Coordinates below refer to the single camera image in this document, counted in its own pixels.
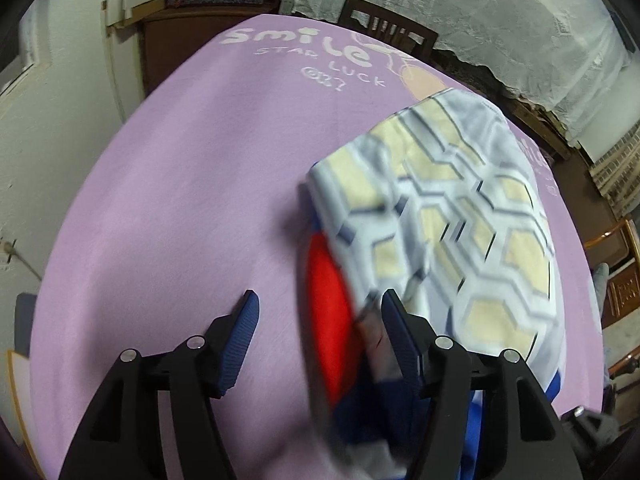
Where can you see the carved wooden furniture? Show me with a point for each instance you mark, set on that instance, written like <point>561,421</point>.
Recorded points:
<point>622,295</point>

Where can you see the white lace curtain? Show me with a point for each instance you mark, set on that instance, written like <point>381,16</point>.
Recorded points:
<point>500,10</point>

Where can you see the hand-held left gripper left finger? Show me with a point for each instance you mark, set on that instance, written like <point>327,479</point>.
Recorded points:
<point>240,340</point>

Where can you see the orange open box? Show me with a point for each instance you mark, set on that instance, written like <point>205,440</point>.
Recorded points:
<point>20,385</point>

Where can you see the blue jacket with patterned lining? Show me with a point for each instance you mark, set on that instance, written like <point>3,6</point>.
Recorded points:
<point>475,210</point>

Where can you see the dark wooden chair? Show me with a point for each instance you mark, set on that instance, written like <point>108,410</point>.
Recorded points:
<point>360,10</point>

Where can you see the grey stool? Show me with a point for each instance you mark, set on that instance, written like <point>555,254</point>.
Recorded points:
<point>25,320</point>

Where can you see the brown wooden cabinet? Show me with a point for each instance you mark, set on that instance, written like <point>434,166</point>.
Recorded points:
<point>165,45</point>

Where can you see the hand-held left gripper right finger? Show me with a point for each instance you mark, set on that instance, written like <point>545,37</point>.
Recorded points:
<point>400,340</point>

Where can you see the pink printed blanket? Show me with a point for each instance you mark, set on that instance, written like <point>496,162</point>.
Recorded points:
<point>200,160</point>

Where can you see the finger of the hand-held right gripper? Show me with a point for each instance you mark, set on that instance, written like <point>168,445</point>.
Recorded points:
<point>595,427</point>

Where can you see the pale ribbed object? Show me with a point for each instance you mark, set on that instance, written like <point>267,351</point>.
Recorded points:
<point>617,175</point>

